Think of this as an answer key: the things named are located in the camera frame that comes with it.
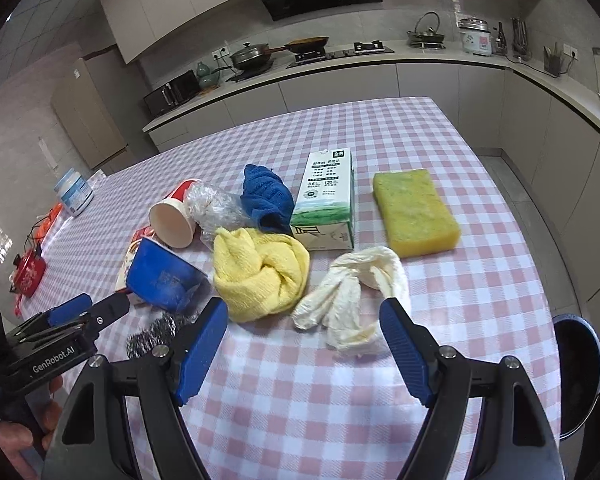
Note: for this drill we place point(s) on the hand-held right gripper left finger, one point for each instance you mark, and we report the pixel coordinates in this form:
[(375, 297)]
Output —
[(200, 355)]

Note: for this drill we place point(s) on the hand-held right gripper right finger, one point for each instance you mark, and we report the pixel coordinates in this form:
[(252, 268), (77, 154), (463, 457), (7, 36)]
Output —
[(405, 355)]

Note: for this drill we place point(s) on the yellow green sponge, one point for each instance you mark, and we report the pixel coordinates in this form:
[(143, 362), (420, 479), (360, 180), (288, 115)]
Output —
[(415, 212)]

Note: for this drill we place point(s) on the black gas stove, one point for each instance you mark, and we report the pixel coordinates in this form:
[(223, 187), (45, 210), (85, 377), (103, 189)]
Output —
[(345, 52)]

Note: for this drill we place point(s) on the white jar with blue label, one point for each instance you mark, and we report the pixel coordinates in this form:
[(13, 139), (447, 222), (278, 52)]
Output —
[(73, 192)]

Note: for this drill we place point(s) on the black microwave oven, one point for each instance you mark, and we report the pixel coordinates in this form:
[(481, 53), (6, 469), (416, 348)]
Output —
[(170, 92)]

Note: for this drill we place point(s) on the steel wool scrubber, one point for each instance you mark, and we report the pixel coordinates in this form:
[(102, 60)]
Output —
[(152, 335)]

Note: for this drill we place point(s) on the blue cloth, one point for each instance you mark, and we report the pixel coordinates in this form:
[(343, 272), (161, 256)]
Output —
[(267, 197)]

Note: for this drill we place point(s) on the black induction cooker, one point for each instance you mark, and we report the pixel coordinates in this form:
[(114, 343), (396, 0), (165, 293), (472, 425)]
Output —
[(240, 74)]

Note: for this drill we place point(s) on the black frying pan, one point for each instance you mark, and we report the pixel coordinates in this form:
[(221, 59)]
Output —
[(307, 44)]

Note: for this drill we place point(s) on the pink white checked tablecloth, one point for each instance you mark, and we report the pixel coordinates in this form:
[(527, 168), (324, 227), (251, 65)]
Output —
[(305, 410)]

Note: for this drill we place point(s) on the red white paper cup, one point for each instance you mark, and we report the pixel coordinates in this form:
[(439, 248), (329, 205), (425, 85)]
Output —
[(172, 217)]

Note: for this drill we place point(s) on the beige refrigerator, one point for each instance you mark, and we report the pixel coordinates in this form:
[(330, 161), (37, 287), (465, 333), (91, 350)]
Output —
[(87, 115)]

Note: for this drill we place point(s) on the dark round trash bin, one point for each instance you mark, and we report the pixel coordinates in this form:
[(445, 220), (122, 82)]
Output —
[(577, 375)]

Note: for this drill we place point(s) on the red box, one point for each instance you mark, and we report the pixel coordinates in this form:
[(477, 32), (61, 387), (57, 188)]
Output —
[(30, 270)]

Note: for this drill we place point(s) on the white rice cooker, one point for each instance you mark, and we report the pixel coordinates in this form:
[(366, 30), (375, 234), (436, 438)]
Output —
[(475, 37)]

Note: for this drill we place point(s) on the green white milk carton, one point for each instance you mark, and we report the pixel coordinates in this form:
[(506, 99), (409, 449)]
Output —
[(325, 200)]

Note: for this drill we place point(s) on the dark glass bottle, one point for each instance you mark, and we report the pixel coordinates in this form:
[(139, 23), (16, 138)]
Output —
[(500, 40)]

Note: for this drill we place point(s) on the red white snack wrapper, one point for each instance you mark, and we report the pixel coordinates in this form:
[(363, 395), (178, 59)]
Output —
[(134, 247)]

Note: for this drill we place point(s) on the wok with glass lid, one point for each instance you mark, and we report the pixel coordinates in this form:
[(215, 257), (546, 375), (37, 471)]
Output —
[(425, 36)]

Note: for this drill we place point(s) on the blue plastic cup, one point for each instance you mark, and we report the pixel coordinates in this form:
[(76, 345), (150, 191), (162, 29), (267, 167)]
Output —
[(160, 275)]

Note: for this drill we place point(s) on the grey utensil holder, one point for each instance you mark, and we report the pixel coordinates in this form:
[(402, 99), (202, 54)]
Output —
[(553, 62)]

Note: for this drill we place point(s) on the person's left hand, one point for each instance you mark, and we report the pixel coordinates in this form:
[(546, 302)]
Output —
[(15, 445)]

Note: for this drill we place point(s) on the yellow cloth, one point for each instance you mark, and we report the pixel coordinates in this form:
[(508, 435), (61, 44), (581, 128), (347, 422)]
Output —
[(260, 275)]

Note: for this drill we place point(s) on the crushed clear plastic bottle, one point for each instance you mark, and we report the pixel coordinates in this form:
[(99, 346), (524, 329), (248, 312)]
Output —
[(217, 205)]

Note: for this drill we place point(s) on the metal utensil rack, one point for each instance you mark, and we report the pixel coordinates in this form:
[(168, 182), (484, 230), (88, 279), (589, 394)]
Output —
[(519, 40)]

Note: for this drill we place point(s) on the orange object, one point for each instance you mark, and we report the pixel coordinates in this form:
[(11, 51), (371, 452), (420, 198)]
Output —
[(50, 217)]

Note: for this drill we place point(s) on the green ceramic vase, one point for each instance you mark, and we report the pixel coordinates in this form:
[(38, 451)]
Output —
[(205, 76)]

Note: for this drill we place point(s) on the white paper towel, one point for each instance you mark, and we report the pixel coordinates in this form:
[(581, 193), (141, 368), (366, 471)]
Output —
[(352, 300)]

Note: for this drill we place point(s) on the steel pot with lid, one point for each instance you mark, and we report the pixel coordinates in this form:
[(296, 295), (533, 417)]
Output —
[(250, 55)]

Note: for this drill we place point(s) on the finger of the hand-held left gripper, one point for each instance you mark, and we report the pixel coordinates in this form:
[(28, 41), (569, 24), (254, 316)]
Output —
[(70, 308), (107, 310)]

